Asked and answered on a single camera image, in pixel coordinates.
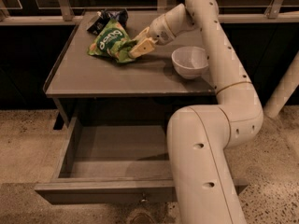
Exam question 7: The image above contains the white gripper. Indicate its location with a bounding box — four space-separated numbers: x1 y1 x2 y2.
129 15 175 59

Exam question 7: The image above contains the green rice chip bag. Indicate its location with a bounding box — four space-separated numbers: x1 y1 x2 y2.
87 19 136 63

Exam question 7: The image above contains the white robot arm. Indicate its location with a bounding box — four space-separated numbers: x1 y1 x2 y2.
129 0 263 224

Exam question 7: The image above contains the dark blue chip bag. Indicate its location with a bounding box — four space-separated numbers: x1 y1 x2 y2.
86 9 128 35

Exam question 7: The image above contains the open grey top drawer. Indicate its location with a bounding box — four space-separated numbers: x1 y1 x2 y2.
34 114 249 205

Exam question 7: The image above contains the small metal drawer knob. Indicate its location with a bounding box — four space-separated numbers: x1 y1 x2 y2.
140 192 149 203

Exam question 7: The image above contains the white ceramic bowl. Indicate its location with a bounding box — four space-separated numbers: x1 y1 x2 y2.
171 46 208 79

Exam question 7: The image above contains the grey wooden cabinet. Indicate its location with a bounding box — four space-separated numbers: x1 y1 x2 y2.
44 11 214 120

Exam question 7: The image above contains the metal railing frame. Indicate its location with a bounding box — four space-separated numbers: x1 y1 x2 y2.
0 0 299 23

